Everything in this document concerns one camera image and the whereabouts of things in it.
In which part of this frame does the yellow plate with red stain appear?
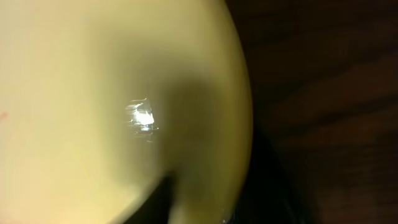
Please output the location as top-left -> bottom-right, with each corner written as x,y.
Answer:
1,1 -> 252,223

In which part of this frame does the round black tray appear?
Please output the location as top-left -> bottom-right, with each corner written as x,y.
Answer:
223,118 -> 312,224

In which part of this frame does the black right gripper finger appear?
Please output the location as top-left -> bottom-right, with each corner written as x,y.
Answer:
123,175 -> 175,224

